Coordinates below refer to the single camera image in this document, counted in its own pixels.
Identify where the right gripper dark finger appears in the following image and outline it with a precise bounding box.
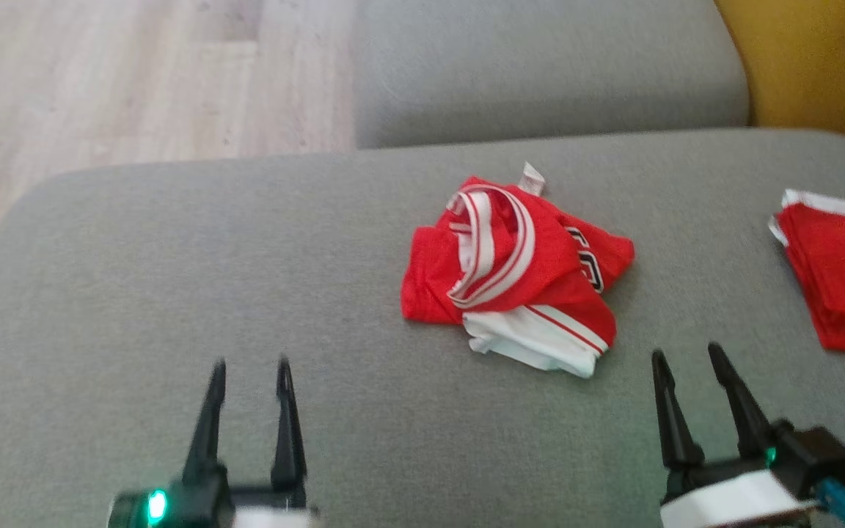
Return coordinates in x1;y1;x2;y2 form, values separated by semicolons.
707;342;774;459
650;350;706;470

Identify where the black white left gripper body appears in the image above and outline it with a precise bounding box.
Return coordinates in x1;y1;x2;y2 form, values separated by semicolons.
147;477;319;528

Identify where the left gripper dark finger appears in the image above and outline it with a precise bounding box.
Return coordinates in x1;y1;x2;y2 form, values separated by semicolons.
270;356;308;491
182;358;227;485

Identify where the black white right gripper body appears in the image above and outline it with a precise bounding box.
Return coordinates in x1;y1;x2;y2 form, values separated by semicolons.
659;449;819;528

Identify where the red jersey with white trim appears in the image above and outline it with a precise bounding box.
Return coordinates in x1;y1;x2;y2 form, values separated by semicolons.
400;161;636;380

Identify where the grey sofa seat cushion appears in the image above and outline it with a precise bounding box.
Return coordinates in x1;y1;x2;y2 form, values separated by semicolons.
0;128;845;528

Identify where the yellow furniture side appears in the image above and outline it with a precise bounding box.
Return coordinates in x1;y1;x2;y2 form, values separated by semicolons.
714;0;845;158

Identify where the grey sofa side cushion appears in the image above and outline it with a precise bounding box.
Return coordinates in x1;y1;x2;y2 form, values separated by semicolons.
351;0;751;150

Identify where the blue plug with black cable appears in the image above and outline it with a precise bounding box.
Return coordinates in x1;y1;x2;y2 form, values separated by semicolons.
815;477;845;528

